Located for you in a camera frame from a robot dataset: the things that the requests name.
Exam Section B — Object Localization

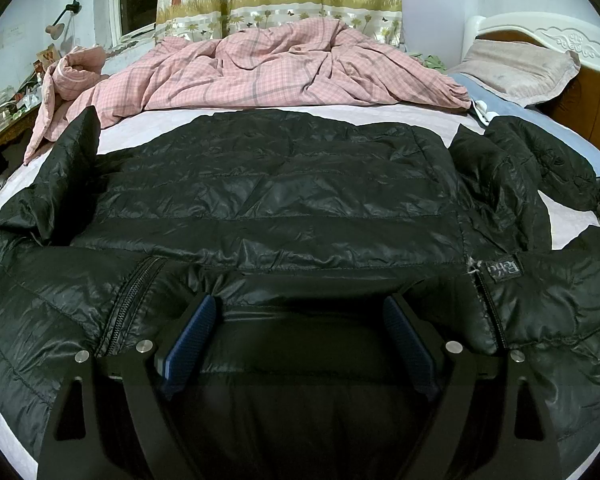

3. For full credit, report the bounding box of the green patterned cloth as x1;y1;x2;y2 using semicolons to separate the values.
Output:
410;53;446;74

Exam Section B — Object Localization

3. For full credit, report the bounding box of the white and wood headboard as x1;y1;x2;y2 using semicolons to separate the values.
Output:
449;11;600;150

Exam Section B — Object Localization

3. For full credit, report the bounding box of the beige pillow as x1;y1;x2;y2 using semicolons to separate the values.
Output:
448;39;581;107

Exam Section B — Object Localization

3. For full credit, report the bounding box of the wall mounted lamp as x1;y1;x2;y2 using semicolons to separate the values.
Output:
45;0;82;40

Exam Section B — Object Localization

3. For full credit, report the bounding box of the pink plaid duvet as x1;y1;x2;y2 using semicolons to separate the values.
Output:
23;18;471;162

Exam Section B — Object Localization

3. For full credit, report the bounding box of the black puffer jacket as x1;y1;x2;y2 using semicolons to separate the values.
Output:
0;105;600;480

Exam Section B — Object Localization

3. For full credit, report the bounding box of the blue floral pillow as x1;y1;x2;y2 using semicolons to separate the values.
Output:
451;74;600;177

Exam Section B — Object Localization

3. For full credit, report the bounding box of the cluttered wooden desk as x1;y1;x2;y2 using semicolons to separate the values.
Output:
0;44;59;186

